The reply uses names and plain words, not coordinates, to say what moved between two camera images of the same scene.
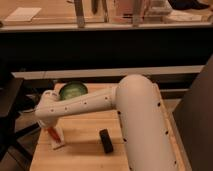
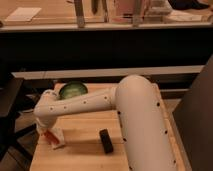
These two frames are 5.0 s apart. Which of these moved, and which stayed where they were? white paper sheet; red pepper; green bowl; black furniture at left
Moved: red pepper
Stayed: white paper sheet; green bowl; black furniture at left
